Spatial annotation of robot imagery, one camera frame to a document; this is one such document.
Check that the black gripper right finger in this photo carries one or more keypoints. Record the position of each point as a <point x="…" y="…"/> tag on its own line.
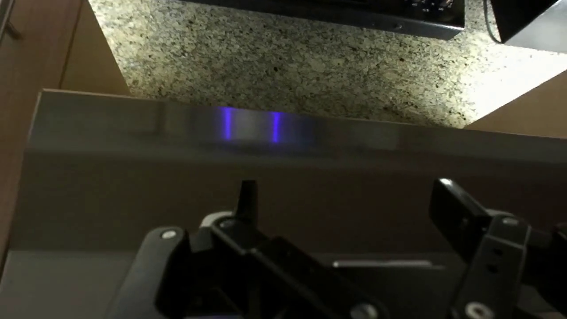
<point x="506" y="259"/>

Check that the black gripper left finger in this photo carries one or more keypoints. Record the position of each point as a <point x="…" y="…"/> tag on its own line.
<point x="276" y="277"/>

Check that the stainless steel range hood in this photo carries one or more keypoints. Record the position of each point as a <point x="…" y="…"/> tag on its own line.
<point x="354" y="135"/>

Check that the grey metal appliance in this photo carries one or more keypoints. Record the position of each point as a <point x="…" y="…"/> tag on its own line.
<point x="531" y="24"/>

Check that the short wooden wall cabinet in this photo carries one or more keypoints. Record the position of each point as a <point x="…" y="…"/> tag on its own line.
<point x="531" y="112"/>

